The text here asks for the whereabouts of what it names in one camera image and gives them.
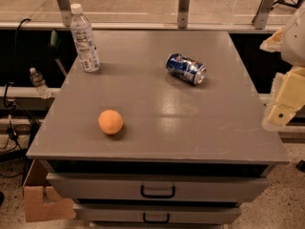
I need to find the cardboard box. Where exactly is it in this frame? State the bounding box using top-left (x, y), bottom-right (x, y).
top-left (23, 160), bottom-right (76, 222)

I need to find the left metal bracket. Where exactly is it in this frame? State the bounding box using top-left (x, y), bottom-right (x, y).
top-left (56, 0), bottom-right (71, 27)

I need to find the blue pepsi can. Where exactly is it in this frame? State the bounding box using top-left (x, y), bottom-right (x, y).
top-left (166, 53), bottom-right (207, 86)

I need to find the orange ball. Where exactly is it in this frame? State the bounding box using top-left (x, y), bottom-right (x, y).
top-left (98, 110), bottom-right (124, 135)

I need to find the grey drawer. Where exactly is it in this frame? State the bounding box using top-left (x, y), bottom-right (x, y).
top-left (47, 173), bottom-right (269, 202)
top-left (73, 204), bottom-right (241, 224)

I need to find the black cable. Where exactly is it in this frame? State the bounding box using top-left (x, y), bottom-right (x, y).
top-left (0, 17), bottom-right (32, 178)

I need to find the small water bottle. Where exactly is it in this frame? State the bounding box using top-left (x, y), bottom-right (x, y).
top-left (30, 68), bottom-right (51, 99)

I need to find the grey drawer cabinet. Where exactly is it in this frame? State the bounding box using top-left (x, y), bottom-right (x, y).
top-left (28, 31), bottom-right (289, 229)

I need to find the metal bracket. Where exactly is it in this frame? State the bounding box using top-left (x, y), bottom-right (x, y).
top-left (252, 0), bottom-right (275, 30)
top-left (56, 0), bottom-right (71, 27)
top-left (177, 0), bottom-right (190, 29)

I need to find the lower grey drawer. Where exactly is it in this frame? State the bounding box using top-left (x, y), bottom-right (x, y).
top-left (73, 204), bottom-right (241, 224)

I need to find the middle metal bracket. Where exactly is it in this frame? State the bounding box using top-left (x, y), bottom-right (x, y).
top-left (177, 0), bottom-right (190, 29)

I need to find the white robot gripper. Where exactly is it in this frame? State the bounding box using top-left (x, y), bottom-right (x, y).
top-left (259, 4), bottom-right (305, 132)

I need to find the upper grey drawer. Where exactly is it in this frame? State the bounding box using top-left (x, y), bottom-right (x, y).
top-left (47, 173), bottom-right (269, 202)

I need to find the clear plastic water bottle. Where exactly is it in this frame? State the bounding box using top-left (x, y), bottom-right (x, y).
top-left (70, 4), bottom-right (100, 73)

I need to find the right metal bracket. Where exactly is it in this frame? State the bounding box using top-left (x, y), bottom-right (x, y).
top-left (252, 0), bottom-right (275, 30)

